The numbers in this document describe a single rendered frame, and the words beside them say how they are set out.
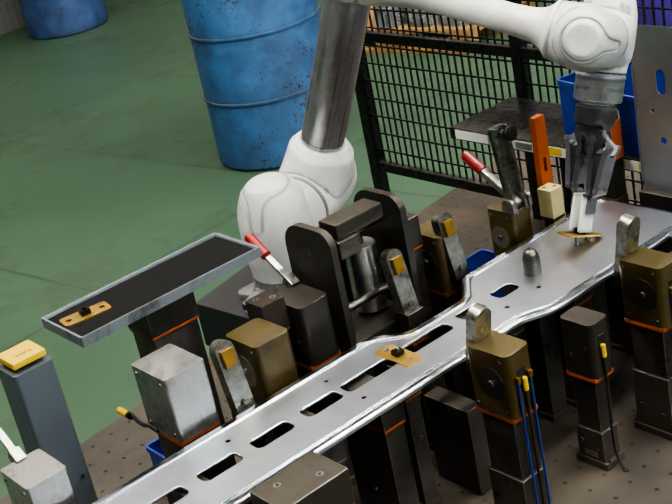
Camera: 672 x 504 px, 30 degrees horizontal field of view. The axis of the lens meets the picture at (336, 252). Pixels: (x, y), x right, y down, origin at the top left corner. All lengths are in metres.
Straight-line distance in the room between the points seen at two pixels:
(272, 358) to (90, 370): 2.55
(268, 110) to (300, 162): 3.13
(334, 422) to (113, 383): 2.55
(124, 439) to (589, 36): 1.26
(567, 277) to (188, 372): 0.71
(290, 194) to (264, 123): 3.27
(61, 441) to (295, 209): 0.85
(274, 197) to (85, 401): 1.86
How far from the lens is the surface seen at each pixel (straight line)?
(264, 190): 2.70
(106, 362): 4.61
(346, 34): 2.66
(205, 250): 2.25
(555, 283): 2.25
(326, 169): 2.81
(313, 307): 2.16
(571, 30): 2.11
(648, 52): 2.47
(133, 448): 2.63
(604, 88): 2.30
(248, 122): 5.98
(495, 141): 2.39
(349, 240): 2.18
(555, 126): 2.90
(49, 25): 10.06
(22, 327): 5.09
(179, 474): 1.93
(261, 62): 5.88
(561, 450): 2.34
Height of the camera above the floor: 2.01
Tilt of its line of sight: 24 degrees down
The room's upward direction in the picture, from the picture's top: 12 degrees counter-clockwise
